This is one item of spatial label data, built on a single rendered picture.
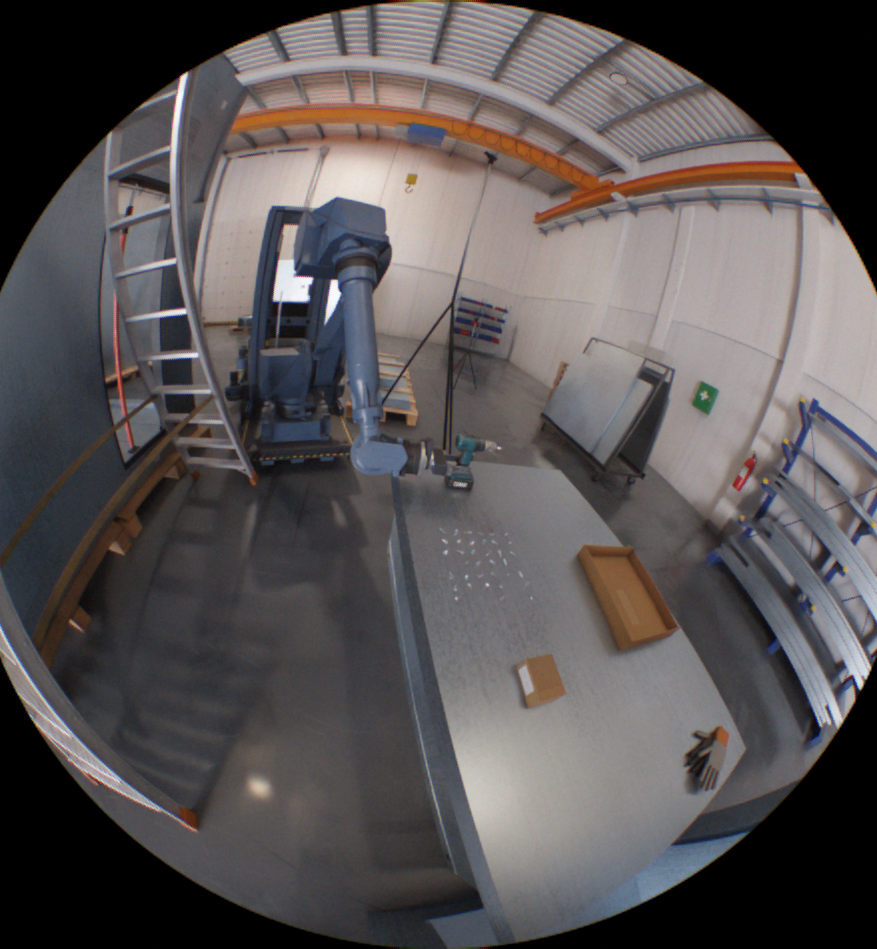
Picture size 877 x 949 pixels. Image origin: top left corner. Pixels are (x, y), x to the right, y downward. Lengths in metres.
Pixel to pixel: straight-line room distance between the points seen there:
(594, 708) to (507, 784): 0.31
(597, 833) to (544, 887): 0.17
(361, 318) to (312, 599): 1.29
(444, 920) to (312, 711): 1.03
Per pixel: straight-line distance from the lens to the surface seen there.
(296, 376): 2.00
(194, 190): 2.64
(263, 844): 1.43
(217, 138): 2.88
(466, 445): 1.11
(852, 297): 5.80
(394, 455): 1.04
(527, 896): 0.82
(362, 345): 1.12
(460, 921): 1.44
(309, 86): 11.16
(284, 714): 1.36
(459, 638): 0.77
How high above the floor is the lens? 1.31
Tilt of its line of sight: 31 degrees down
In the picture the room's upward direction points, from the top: 15 degrees clockwise
